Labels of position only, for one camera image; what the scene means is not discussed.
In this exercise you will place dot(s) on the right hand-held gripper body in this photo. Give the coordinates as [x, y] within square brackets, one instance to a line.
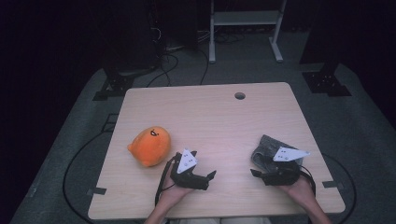
[281, 174]

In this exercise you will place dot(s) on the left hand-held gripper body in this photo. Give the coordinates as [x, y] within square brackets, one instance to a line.
[186, 179]

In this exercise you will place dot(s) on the grey cloth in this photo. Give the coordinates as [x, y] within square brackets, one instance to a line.
[264, 149]

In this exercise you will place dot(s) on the orange plush toy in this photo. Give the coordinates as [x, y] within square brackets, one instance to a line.
[151, 146]

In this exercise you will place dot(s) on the person's left hand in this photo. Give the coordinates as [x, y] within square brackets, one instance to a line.
[174, 194]

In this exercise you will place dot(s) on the person's right hand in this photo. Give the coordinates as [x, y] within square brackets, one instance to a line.
[299, 191]

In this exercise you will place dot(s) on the black tape strip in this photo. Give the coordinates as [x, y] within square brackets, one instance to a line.
[97, 191]
[333, 184]

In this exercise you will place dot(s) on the black stand base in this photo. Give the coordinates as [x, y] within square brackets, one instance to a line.
[325, 84]
[113, 87]

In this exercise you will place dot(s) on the white metal table frame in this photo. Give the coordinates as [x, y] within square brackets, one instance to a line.
[244, 18]

